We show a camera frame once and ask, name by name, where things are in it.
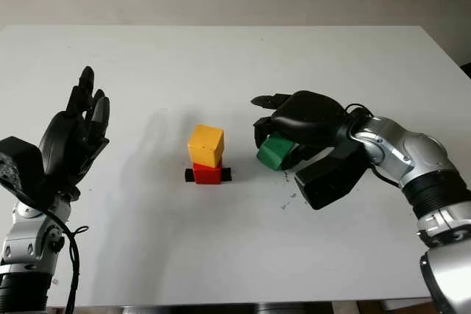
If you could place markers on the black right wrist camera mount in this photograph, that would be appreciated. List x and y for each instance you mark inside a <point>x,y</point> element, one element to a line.
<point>327,185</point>

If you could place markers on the black tape strip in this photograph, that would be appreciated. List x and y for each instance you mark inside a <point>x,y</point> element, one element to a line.
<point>188,175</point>

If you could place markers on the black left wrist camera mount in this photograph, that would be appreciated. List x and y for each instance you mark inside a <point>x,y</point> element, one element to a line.
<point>18,159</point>

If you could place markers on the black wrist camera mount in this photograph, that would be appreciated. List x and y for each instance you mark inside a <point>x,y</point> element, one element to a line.
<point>18,159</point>
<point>327,185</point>

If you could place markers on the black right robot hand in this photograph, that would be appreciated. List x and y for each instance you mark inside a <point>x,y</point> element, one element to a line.
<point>309,119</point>

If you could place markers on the dark object beyond table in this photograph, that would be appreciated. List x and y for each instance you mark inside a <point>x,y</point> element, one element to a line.
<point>467,70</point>

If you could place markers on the dark round robot torso part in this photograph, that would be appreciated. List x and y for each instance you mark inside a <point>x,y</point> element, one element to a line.
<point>281,309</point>

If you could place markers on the yellow cube block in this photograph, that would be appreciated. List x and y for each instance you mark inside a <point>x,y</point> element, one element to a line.
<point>206,145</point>

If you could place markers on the red cube block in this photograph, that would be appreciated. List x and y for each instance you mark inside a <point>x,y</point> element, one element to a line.
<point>208,175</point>

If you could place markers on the green cube block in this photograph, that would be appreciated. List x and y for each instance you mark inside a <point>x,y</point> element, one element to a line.
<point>276,152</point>

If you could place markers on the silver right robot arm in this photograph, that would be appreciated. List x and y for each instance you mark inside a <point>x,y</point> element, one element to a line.
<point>423,159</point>

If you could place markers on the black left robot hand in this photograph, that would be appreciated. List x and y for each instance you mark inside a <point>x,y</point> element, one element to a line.
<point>66,145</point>

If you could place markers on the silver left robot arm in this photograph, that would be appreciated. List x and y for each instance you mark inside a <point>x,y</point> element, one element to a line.
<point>25,244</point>

